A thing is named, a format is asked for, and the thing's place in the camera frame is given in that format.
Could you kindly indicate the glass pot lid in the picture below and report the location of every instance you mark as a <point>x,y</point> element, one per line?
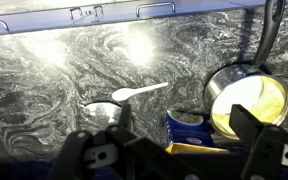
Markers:
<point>100,113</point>

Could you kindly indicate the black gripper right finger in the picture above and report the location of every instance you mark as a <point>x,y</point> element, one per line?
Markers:
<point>247,126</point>

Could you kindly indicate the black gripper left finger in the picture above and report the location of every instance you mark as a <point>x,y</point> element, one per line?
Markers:
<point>124,116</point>

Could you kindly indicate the white cabinet front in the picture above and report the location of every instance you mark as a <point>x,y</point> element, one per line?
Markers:
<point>34,24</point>
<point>124,16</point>

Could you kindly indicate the small box with yellow flaps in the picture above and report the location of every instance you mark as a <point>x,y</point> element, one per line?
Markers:
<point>184,130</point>

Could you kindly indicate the white plastic spoon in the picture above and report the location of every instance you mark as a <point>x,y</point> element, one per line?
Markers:
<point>124,94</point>

